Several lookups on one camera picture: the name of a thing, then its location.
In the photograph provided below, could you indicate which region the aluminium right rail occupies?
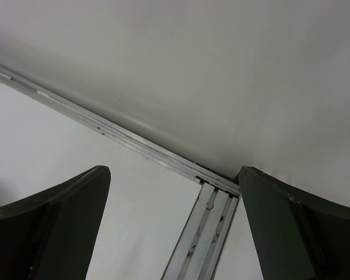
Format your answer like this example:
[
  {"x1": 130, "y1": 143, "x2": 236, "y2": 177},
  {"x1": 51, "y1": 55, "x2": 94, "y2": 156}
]
[{"x1": 162, "y1": 183, "x2": 239, "y2": 280}]

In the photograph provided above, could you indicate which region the aluminium back rail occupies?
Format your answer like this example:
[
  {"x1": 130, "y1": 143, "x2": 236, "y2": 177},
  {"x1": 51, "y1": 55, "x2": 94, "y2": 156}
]
[{"x1": 0, "y1": 65, "x2": 240, "y2": 197}]

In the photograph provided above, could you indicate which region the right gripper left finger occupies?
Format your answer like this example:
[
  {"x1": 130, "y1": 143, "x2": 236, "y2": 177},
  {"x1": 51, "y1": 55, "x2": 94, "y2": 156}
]
[{"x1": 0, "y1": 166, "x2": 111, "y2": 279}]

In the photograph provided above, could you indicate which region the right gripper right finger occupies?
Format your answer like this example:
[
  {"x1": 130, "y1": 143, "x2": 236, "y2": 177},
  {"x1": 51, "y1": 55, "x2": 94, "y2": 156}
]
[{"x1": 238, "y1": 166, "x2": 350, "y2": 279}]

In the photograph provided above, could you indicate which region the aluminium rail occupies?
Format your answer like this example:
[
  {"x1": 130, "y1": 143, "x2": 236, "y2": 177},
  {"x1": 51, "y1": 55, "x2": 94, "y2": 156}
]
[
  {"x1": 0, "y1": 65, "x2": 240, "y2": 197},
  {"x1": 162, "y1": 183, "x2": 239, "y2": 280}
]

